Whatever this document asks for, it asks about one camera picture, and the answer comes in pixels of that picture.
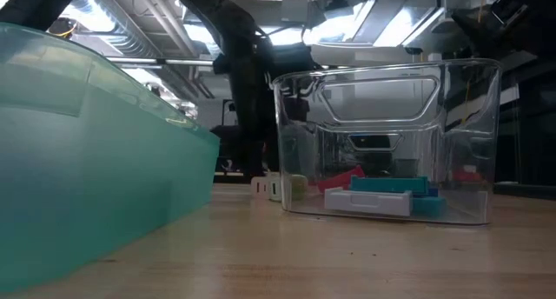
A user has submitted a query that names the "silver corrugated ventilation duct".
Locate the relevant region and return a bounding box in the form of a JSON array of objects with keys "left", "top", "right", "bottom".
[{"left": 64, "top": 0, "right": 162, "bottom": 59}]

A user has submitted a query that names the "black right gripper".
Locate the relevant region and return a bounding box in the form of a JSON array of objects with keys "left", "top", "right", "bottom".
[{"left": 451, "top": 0, "right": 522, "bottom": 46}]

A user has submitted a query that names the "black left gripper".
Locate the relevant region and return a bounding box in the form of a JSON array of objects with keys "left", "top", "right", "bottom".
[{"left": 225, "top": 40, "right": 321, "bottom": 178}]

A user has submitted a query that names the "black yellow cable reel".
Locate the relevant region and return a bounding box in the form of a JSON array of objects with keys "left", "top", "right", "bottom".
[{"left": 46, "top": 17, "right": 79, "bottom": 41}]

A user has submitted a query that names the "clear plastic bin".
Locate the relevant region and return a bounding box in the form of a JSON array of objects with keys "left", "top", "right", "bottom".
[{"left": 272, "top": 58, "right": 503, "bottom": 226}]

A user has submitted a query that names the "green translucent plastic bin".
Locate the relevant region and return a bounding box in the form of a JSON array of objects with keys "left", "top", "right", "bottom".
[{"left": 0, "top": 23, "right": 221, "bottom": 294}]

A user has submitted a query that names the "long ceiling light tube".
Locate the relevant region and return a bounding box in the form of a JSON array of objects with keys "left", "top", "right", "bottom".
[{"left": 103, "top": 56, "right": 216, "bottom": 70}]

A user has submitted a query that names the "cream cube block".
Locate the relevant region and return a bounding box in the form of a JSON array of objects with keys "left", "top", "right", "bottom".
[{"left": 250, "top": 176, "right": 271, "bottom": 200}]

